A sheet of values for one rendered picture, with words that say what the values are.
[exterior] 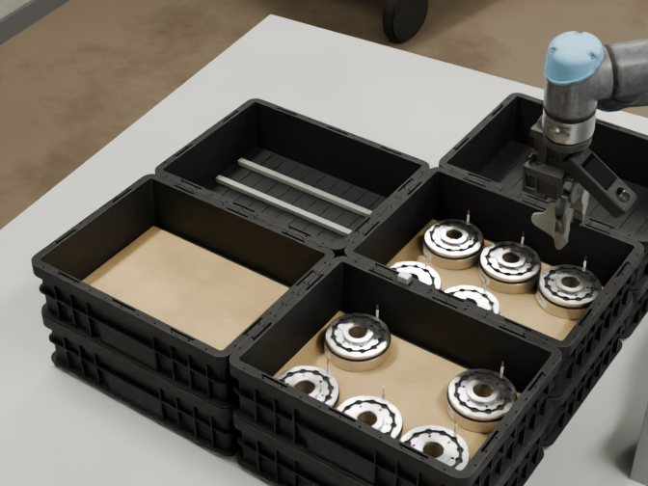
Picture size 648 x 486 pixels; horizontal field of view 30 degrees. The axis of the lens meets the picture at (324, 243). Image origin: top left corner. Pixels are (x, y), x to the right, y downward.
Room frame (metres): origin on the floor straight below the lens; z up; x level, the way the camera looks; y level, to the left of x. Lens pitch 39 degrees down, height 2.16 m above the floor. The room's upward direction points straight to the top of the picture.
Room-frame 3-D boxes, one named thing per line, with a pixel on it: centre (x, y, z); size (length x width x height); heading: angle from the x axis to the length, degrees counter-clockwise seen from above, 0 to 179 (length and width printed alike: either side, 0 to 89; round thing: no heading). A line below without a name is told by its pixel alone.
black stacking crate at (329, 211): (1.74, 0.06, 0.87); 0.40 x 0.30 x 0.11; 55
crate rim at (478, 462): (1.27, -0.10, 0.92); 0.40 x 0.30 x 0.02; 55
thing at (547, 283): (1.50, -0.40, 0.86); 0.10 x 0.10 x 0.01
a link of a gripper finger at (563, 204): (1.45, -0.36, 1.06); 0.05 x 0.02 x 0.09; 146
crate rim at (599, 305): (1.51, -0.27, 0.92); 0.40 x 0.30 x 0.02; 55
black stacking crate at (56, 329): (1.49, 0.23, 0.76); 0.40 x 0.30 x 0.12; 55
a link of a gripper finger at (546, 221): (1.46, -0.35, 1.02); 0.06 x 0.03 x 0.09; 56
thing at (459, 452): (1.14, -0.15, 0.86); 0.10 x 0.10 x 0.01
